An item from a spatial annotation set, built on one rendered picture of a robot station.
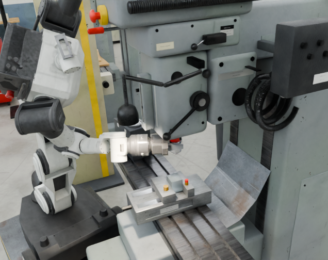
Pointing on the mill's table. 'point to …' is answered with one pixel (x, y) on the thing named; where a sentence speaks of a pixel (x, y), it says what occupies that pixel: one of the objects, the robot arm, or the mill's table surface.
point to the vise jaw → (168, 195)
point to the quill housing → (176, 93)
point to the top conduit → (133, 8)
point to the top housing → (150, 17)
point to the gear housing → (182, 35)
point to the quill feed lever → (196, 98)
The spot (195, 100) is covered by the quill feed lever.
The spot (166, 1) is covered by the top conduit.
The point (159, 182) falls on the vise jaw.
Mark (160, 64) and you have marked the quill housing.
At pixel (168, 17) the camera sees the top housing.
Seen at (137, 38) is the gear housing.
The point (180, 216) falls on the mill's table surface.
